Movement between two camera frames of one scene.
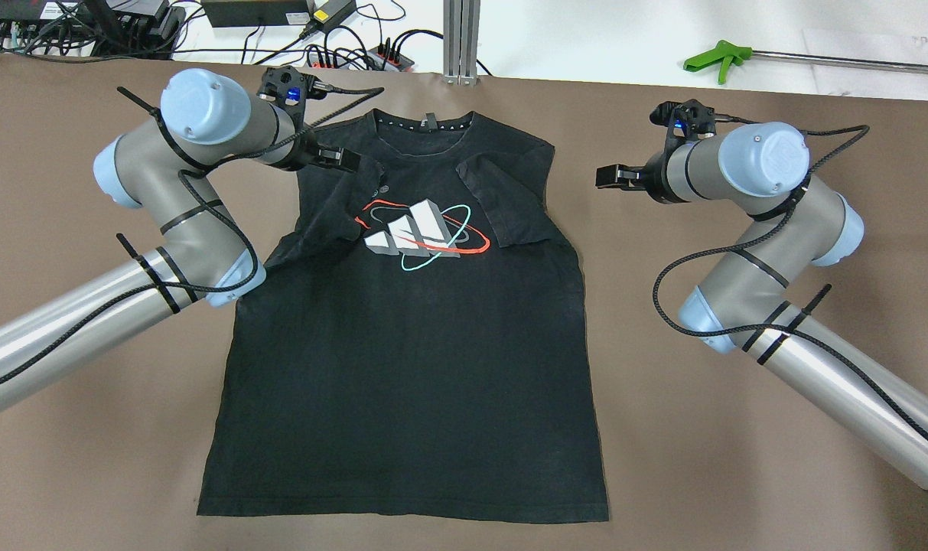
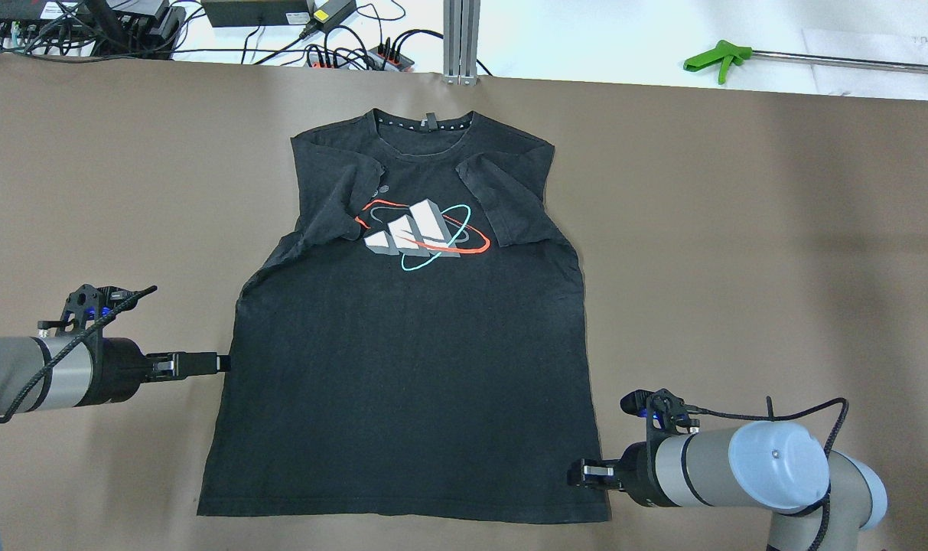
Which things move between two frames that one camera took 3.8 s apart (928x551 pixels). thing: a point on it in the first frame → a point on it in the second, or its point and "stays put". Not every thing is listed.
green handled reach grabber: (729, 54) stays put
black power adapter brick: (336, 13) stays put
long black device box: (258, 13) stays put
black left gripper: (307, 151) → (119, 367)
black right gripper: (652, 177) → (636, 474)
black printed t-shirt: (418, 347) stays put
